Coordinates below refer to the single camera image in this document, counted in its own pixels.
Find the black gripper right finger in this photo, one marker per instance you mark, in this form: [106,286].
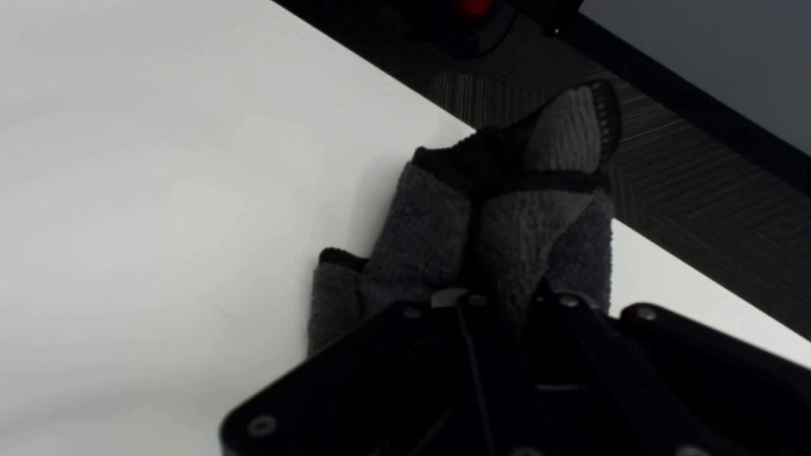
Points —
[660,387]

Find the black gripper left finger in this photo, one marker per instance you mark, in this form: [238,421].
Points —
[381,387]

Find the black towel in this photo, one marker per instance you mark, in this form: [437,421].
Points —
[509,235]

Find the red button in black housing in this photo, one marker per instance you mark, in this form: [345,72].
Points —
[476,6]

